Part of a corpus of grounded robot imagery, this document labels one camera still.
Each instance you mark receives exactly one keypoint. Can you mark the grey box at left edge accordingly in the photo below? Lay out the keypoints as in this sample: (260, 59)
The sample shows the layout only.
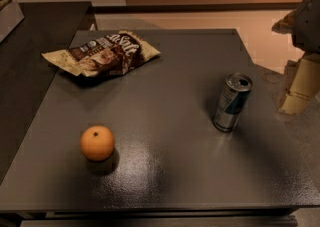
(10, 17)

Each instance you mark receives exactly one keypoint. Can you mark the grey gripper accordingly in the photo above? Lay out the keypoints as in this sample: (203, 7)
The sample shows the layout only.
(307, 26)

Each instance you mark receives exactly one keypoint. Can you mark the silver blue redbull can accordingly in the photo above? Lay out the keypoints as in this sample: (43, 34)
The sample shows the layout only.
(236, 90)

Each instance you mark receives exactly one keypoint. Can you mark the orange fruit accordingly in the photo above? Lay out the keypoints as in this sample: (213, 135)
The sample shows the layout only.
(97, 143)

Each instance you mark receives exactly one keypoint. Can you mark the brown chip bag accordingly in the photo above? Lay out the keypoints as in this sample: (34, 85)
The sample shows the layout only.
(110, 55)

